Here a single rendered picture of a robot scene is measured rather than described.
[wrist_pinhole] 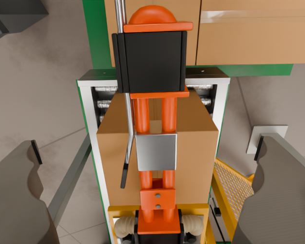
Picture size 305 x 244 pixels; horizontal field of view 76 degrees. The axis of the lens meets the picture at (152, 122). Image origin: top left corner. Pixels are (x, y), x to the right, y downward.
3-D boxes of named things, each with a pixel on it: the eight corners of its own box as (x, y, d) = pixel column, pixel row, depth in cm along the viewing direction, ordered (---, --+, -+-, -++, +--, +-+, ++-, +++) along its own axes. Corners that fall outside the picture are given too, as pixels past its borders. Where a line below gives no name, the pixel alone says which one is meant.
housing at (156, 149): (175, 153, 35) (178, 170, 31) (137, 154, 35) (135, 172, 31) (176, 118, 32) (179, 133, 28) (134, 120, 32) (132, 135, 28)
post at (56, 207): (101, 129, 173) (49, 247, 85) (93, 129, 173) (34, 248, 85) (99, 122, 170) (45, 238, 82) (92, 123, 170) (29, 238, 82)
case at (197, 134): (187, 177, 127) (201, 240, 92) (126, 179, 127) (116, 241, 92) (195, 89, 98) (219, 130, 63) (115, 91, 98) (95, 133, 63)
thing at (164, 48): (183, 84, 29) (189, 97, 24) (133, 86, 29) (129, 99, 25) (186, 21, 25) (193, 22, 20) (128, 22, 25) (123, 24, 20)
